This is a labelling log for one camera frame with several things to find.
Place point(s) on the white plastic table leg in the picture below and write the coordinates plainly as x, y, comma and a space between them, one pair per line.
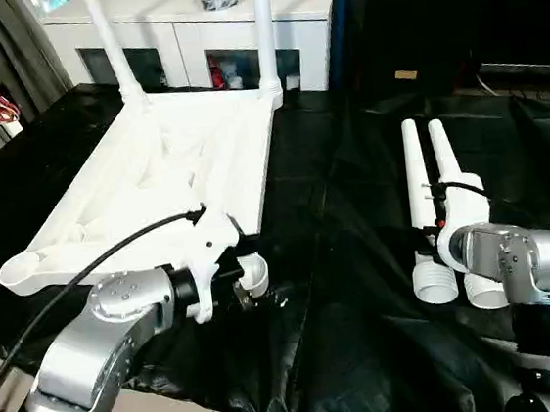
415, 172
443, 149
113, 46
264, 30

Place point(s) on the white plastic table top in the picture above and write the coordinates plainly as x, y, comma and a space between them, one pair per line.
181, 157

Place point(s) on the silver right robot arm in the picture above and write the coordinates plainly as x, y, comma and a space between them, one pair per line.
527, 258

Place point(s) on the black plastic mat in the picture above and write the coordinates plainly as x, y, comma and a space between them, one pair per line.
367, 334

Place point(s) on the small yellow label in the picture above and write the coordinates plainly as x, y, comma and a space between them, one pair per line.
406, 75

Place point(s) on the white cabinet with glass doors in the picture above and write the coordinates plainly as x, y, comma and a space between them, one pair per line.
178, 34

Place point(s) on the grey curtain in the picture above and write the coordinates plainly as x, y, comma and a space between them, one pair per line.
22, 46

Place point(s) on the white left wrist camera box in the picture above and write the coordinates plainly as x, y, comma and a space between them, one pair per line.
210, 247

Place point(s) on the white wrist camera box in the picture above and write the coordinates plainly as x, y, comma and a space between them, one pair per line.
210, 247
463, 201

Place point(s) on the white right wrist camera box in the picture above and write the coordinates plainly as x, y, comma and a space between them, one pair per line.
463, 201

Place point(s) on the black horizontal rail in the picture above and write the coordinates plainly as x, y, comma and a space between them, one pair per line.
526, 68

